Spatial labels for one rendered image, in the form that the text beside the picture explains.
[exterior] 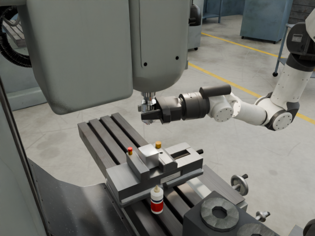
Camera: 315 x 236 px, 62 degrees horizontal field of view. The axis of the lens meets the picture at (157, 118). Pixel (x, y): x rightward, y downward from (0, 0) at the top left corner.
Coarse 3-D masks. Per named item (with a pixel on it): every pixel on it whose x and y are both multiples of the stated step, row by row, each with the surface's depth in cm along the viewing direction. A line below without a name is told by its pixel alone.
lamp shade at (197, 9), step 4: (192, 4) 83; (192, 8) 82; (196, 8) 82; (192, 12) 82; (196, 12) 82; (200, 12) 84; (192, 16) 82; (196, 16) 83; (200, 16) 84; (196, 20) 83; (200, 20) 84; (192, 24) 83; (196, 24) 84; (200, 24) 85
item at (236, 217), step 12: (216, 192) 68; (204, 204) 63; (216, 204) 63; (228, 204) 63; (192, 216) 62; (204, 216) 60; (216, 216) 62; (228, 216) 60; (240, 216) 62; (252, 216) 62; (192, 228) 61; (204, 228) 59; (216, 228) 58; (228, 228) 58; (240, 228) 58; (252, 228) 58; (264, 228) 58
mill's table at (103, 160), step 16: (80, 128) 129; (96, 128) 129; (112, 128) 129; (128, 128) 129; (96, 144) 117; (112, 144) 117; (128, 144) 117; (144, 144) 117; (96, 160) 116; (112, 160) 108; (176, 192) 93; (192, 192) 93; (128, 208) 90; (144, 208) 87; (176, 208) 87; (144, 224) 82; (160, 224) 84; (176, 224) 82
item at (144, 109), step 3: (141, 105) 80; (141, 108) 81; (144, 108) 79; (147, 108) 79; (150, 108) 79; (153, 108) 80; (141, 111) 82; (144, 111) 80; (147, 111) 79; (144, 120) 82; (147, 120) 81; (150, 120) 81; (153, 120) 82; (147, 123) 82; (150, 123) 82
